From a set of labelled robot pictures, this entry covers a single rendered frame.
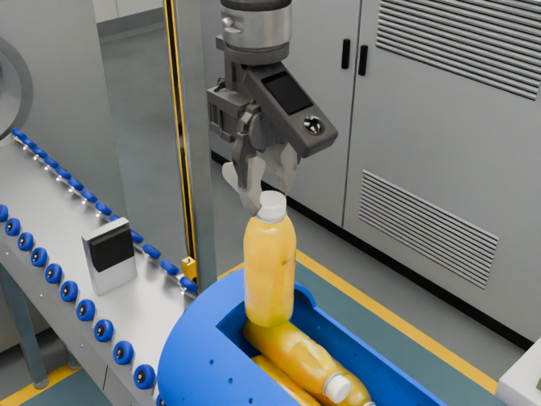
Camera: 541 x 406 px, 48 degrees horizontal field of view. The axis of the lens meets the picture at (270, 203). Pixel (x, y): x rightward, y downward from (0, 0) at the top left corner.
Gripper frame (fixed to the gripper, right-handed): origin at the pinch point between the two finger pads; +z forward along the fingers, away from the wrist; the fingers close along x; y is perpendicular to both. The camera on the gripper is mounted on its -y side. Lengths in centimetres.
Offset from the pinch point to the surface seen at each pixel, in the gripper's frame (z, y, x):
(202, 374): 24.5, 1.6, 11.3
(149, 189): 140, 210, -93
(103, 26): 126, 438, -191
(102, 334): 45, 38, 11
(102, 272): 43, 52, 3
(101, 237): 34, 52, 2
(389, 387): 34.5, -12.1, -13.6
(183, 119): 23, 66, -30
